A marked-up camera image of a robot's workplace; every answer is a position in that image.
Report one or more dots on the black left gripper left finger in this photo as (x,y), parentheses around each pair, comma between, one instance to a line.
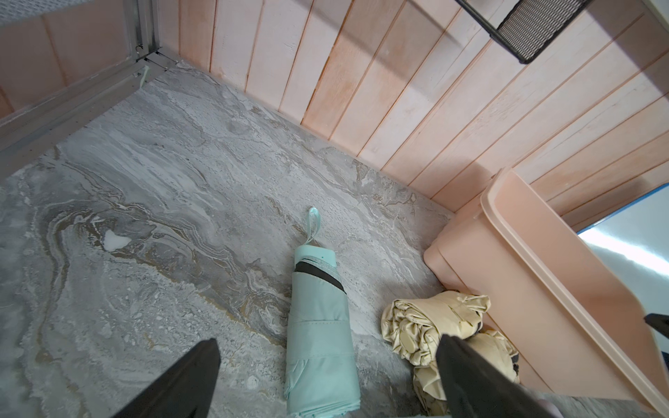
(186,389)

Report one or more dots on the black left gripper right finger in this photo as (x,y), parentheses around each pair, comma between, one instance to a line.
(474,388)

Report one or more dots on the white board with blue frame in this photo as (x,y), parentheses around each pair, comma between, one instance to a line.
(633,243)

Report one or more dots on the aluminium frame rail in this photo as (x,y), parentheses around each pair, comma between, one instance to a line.
(64,63)

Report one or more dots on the pink plastic storage box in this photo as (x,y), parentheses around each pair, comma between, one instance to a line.
(579,330)

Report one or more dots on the cream folded umbrella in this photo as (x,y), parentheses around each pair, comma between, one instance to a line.
(414,329)

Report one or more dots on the mint green umbrella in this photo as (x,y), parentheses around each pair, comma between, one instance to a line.
(321,372)

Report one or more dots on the black wire mesh basket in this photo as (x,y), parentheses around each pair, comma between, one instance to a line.
(530,26)

